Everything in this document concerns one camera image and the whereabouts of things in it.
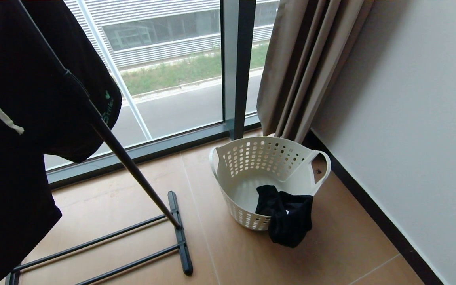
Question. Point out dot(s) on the beige curtain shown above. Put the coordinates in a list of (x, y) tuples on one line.
[(303, 59)]

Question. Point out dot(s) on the white laundry basket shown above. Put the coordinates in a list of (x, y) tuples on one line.
[(247, 190)]

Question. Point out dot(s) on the heap of clothes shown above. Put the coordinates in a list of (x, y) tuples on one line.
[(287, 225)]

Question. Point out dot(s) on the black clothes rack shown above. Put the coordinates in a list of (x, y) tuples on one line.
[(133, 170)]

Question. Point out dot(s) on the window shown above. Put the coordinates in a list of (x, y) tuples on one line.
[(172, 99)]

